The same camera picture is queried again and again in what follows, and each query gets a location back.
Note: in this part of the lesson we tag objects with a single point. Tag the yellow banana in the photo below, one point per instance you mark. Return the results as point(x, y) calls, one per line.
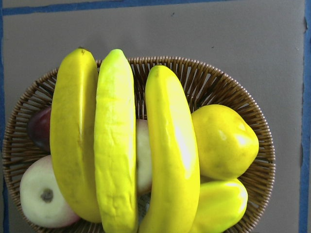
point(175, 163)
point(71, 132)
point(115, 145)

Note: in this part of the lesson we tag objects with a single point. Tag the brown wicker basket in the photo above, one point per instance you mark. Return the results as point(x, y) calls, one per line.
point(203, 85)

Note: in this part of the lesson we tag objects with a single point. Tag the red peach apple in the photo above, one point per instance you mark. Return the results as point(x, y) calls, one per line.
point(144, 161)

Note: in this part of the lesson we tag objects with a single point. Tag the yellow lemon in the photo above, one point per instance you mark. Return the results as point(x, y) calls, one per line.
point(227, 145)

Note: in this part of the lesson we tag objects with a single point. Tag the yellow starfruit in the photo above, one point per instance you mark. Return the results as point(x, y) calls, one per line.
point(222, 204)

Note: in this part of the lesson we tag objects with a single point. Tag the dark red apple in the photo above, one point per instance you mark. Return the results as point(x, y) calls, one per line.
point(38, 128)

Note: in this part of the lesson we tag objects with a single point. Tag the pale pink apple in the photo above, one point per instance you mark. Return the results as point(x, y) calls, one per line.
point(40, 197)

